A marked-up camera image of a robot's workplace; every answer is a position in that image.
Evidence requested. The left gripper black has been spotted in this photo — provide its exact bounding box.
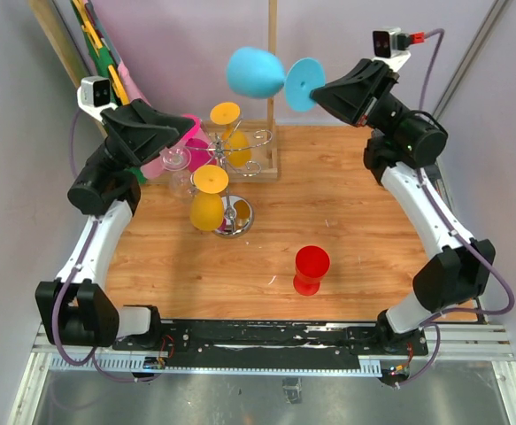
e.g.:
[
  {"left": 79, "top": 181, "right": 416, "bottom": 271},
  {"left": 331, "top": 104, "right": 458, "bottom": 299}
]
[{"left": 85, "top": 99, "right": 196, "bottom": 177}]

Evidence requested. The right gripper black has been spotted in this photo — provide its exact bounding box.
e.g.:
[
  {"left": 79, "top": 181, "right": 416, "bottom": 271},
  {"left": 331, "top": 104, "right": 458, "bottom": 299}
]
[{"left": 307, "top": 58, "right": 413, "bottom": 139}]

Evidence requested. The clear wine glass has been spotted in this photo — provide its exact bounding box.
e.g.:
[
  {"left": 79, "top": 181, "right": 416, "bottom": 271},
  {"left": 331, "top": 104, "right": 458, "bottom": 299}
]
[{"left": 161, "top": 147, "right": 196, "bottom": 203}]

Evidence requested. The pink plastic wine glass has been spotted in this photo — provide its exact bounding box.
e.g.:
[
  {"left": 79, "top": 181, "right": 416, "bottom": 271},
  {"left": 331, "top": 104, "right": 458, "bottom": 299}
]
[{"left": 182, "top": 114, "right": 212, "bottom": 173}]

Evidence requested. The yellow wine glass back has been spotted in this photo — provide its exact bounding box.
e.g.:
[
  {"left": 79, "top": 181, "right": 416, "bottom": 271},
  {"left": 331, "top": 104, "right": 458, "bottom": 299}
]
[{"left": 210, "top": 102, "right": 251, "bottom": 168}]

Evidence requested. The yellow wine glass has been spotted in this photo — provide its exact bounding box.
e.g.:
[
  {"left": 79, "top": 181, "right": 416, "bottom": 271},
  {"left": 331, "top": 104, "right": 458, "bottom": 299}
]
[
  {"left": 189, "top": 165, "right": 229, "bottom": 232},
  {"left": 210, "top": 102, "right": 251, "bottom": 168}
]

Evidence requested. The blue plastic wine glass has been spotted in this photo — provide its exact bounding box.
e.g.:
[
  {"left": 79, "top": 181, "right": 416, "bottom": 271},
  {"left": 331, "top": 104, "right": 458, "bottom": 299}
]
[{"left": 226, "top": 47, "right": 326, "bottom": 112}]

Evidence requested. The red plastic wine glass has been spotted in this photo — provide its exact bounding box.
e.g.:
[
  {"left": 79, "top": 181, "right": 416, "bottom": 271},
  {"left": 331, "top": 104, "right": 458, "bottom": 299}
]
[{"left": 293, "top": 245, "right": 330, "bottom": 296}]

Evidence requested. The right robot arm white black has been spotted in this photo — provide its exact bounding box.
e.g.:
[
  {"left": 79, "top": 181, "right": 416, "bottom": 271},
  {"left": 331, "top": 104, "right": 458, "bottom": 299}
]
[{"left": 309, "top": 58, "right": 496, "bottom": 354}]

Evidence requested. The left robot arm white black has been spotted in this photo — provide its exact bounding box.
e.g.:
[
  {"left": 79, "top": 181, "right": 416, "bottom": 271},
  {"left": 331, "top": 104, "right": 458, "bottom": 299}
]
[{"left": 35, "top": 99, "right": 195, "bottom": 351}]

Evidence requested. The chrome wine glass rack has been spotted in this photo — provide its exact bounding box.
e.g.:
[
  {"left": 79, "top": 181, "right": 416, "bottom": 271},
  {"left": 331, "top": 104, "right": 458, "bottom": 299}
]
[{"left": 203, "top": 116, "right": 278, "bottom": 238}]

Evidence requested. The pink shirt on hanger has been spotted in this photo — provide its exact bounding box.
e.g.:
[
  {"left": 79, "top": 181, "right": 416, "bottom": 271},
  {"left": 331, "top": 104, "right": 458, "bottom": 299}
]
[{"left": 118, "top": 62, "right": 165, "bottom": 180}]

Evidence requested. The wooden clothes stand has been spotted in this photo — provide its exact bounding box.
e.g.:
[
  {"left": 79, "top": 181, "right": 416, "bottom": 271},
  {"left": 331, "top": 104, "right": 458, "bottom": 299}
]
[{"left": 27, "top": 0, "right": 279, "bottom": 182}]

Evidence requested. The yellow clothes hanger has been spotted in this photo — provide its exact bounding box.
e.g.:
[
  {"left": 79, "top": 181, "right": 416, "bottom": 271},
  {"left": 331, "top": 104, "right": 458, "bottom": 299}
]
[{"left": 71, "top": 0, "right": 129, "bottom": 105}]

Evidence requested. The dark grey folded cloth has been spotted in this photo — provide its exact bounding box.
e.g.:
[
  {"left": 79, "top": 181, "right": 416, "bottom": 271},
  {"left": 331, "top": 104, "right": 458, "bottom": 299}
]
[{"left": 425, "top": 163, "right": 444, "bottom": 197}]

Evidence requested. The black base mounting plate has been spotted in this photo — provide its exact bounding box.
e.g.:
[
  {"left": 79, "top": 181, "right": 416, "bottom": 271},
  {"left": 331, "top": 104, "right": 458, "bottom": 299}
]
[{"left": 112, "top": 319, "right": 428, "bottom": 372}]

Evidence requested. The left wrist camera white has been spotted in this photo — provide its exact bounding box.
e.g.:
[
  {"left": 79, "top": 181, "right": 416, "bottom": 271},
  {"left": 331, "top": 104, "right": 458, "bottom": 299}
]
[{"left": 77, "top": 76, "right": 117, "bottom": 122}]

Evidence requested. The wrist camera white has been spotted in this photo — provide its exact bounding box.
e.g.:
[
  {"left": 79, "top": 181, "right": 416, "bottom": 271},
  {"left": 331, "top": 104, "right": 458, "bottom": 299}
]
[
  {"left": 372, "top": 27, "right": 412, "bottom": 72},
  {"left": 77, "top": 76, "right": 117, "bottom": 122}
]

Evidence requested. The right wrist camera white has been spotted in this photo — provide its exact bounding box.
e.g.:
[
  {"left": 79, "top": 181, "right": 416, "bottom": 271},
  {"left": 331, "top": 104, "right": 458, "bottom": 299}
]
[{"left": 372, "top": 27, "right": 412, "bottom": 72}]

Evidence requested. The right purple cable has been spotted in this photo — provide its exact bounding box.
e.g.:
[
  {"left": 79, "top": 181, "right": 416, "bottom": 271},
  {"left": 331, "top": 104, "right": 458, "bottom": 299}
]
[{"left": 410, "top": 28, "right": 516, "bottom": 390}]

